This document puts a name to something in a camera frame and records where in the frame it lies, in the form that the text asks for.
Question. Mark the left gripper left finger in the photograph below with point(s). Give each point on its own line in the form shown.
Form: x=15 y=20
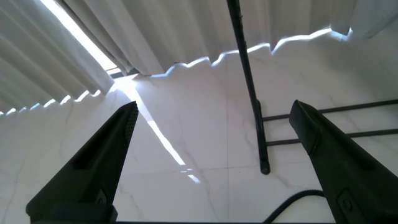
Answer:
x=93 y=174

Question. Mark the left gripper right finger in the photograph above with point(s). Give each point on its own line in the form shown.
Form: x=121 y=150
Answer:
x=351 y=180

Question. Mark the black clothes rack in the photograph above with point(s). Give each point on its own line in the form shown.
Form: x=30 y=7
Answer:
x=248 y=77

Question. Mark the white curtain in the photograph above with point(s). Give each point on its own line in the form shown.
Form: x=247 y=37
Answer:
x=171 y=28
x=37 y=56

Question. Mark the window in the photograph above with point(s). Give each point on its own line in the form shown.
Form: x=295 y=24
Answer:
x=87 y=40

